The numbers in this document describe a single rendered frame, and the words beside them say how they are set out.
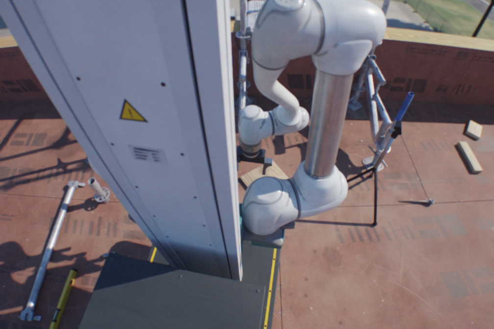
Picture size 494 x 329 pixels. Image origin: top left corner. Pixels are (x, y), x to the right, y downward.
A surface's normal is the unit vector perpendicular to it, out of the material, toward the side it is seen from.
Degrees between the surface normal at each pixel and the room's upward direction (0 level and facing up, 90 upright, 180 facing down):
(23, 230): 0
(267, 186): 6
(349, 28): 69
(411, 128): 0
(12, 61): 90
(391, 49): 90
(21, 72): 90
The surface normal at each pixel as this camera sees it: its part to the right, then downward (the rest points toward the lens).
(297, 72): -0.01, 0.76
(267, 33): -0.58, 0.66
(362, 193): 0.00, -0.65
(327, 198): 0.29, 0.56
